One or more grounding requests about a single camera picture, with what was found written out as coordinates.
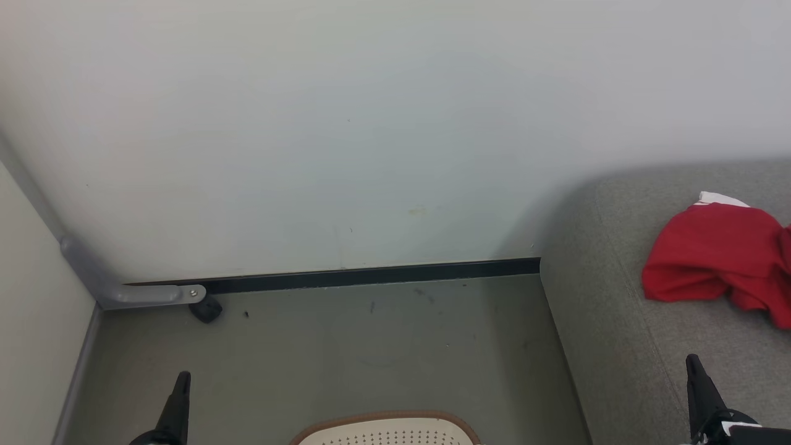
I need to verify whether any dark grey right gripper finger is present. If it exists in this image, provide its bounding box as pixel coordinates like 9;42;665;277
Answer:
686;354;730;436

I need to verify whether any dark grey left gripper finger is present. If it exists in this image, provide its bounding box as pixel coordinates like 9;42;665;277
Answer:
154;371;192;445

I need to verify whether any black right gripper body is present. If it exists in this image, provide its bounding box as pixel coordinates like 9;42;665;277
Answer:
691;411;791;445

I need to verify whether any red garment with white trim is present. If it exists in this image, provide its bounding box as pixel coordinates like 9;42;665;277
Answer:
641;192;791;329

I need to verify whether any beige perforated laundry basket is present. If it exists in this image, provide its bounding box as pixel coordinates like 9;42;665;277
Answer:
289;410;483;445

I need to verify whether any grey floor trim strip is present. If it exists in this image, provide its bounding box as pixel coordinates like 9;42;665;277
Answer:
53;305;103;445

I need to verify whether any black caster wheel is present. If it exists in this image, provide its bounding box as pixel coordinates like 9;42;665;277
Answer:
188;295;223;324

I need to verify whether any grey fabric sofa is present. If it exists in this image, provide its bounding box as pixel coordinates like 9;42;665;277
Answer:
539;159;791;445

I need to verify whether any black baseboard strip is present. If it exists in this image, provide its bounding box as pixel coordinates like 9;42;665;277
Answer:
124;258;541;295

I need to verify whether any grey metal frame leg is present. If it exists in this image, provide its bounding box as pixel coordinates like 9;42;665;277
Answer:
60;236;207;310

